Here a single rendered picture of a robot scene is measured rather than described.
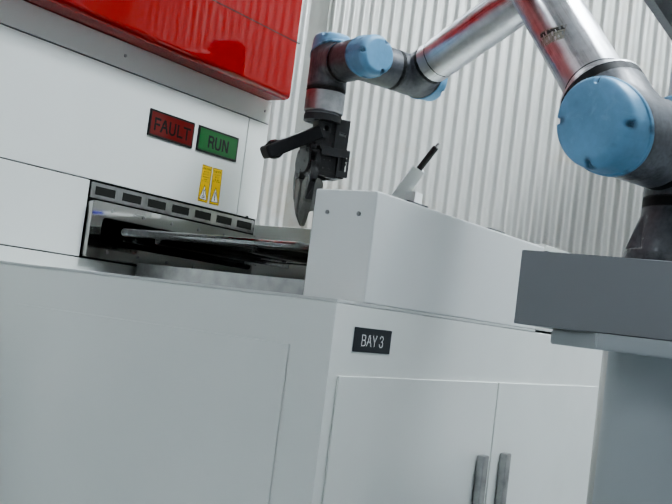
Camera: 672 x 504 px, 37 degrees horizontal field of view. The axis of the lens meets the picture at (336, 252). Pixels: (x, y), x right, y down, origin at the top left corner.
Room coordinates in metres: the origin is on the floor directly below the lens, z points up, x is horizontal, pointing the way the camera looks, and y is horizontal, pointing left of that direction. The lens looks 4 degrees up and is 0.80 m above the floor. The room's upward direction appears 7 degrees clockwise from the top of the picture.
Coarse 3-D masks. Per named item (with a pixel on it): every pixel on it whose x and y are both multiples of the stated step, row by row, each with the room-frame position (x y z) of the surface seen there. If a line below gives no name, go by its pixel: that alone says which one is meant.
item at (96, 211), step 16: (96, 208) 1.69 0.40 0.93; (112, 208) 1.72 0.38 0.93; (128, 208) 1.75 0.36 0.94; (96, 224) 1.69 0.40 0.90; (144, 224) 1.78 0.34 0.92; (160, 224) 1.82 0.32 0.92; (176, 224) 1.85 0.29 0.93; (192, 224) 1.89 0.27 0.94; (96, 240) 1.70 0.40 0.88; (96, 256) 1.70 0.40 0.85; (112, 256) 1.73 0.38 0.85; (128, 256) 1.76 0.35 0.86; (144, 256) 1.79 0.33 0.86; (160, 256) 1.83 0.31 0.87; (240, 272) 2.02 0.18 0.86
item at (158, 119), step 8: (152, 120) 1.78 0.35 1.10; (160, 120) 1.80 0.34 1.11; (168, 120) 1.82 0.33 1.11; (176, 120) 1.83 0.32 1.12; (152, 128) 1.79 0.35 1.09; (160, 128) 1.80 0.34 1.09; (168, 128) 1.82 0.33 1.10; (176, 128) 1.84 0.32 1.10; (184, 128) 1.85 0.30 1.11; (192, 128) 1.87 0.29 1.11; (168, 136) 1.82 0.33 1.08; (176, 136) 1.84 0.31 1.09; (184, 136) 1.86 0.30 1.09
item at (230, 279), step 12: (144, 264) 1.75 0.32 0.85; (144, 276) 1.75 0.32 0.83; (156, 276) 1.73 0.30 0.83; (168, 276) 1.72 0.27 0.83; (180, 276) 1.70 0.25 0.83; (192, 276) 1.69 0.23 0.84; (204, 276) 1.67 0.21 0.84; (216, 276) 1.66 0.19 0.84; (228, 276) 1.65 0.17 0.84; (240, 276) 1.63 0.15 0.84; (252, 276) 1.62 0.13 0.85; (264, 276) 1.60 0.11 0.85; (252, 288) 1.62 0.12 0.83; (264, 288) 1.60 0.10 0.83; (276, 288) 1.59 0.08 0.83; (288, 288) 1.58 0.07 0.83; (300, 288) 1.56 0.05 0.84
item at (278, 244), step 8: (128, 232) 1.70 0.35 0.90; (136, 232) 1.69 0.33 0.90; (144, 232) 1.68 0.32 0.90; (152, 232) 1.67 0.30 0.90; (160, 232) 1.66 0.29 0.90; (168, 232) 1.65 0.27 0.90; (176, 232) 1.64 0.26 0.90; (176, 240) 1.64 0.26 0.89; (184, 240) 1.63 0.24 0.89; (192, 240) 1.62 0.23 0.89; (200, 240) 1.61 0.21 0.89; (208, 240) 1.60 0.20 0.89; (216, 240) 1.59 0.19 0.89; (224, 240) 1.58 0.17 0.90; (232, 240) 1.57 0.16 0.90; (240, 240) 1.56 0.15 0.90; (248, 240) 1.55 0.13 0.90; (256, 240) 1.55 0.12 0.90; (264, 240) 1.54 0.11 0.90; (272, 240) 1.53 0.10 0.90; (280, 240) 1.53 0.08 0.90; (272, 248) 1.53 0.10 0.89; (280, 248) 1.52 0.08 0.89; (288, 248) 1.51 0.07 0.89; (296, 248) 1.51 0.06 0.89
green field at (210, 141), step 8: (200, 136) 1.89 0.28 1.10; (208, 136) 1.91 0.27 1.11; (216, 136) 1.93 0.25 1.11; (224, 136) 1.95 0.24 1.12; (200, 144) 1.89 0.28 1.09; (208, 144) 1.91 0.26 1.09; (216, 144) 1.93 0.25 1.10; (224, 144) 1.95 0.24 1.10; (232, 144) 1.97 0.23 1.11; (216, 152) 1.93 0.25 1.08; (224, 152) 1.95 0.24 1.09; (232, 152) 1.97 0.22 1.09
